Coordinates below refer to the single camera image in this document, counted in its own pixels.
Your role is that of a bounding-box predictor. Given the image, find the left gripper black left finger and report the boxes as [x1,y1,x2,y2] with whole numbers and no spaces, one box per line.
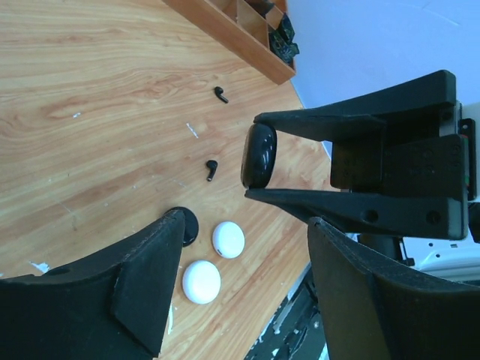
[1,210,185,359]

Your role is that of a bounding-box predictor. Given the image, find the black earbud centre table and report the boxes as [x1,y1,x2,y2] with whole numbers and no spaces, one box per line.
[205,160,218,182]

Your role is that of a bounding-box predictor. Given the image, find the black round charging case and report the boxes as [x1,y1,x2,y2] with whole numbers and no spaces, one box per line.
[241,124,278,189]
[166,206,200,248]

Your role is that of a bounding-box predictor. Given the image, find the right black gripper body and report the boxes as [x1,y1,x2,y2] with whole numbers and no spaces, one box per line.
[331,106,479,226]

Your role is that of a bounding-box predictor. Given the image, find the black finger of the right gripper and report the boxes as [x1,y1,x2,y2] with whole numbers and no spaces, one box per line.
[245,188,468,240]
[253,70,457,142]

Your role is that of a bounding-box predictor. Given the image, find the dark red rolled item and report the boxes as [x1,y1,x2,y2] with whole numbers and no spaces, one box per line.
[260,0,275,14]

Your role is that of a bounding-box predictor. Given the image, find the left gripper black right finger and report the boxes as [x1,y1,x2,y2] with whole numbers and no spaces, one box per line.
[307,217,479,359]

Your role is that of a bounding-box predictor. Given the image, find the white round charging case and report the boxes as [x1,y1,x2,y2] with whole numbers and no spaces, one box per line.
[182,260,221,305]
[212,221,245,259]

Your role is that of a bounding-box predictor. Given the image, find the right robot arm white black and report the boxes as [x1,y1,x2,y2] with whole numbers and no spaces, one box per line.
[241,70,479,280]

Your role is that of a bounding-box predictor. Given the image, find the blue green rolled item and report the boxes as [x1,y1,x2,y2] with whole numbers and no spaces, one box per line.
[268,14,299,65]

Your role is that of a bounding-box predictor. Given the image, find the black earbud near white case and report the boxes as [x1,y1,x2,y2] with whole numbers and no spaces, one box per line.
[214,86,229,104]

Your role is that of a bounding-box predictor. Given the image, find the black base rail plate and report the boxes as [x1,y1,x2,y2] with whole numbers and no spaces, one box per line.
[245,265,329,360]

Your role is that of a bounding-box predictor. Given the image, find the wooden compartment tray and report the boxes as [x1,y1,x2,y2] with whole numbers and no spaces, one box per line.
[165,0,296,85]

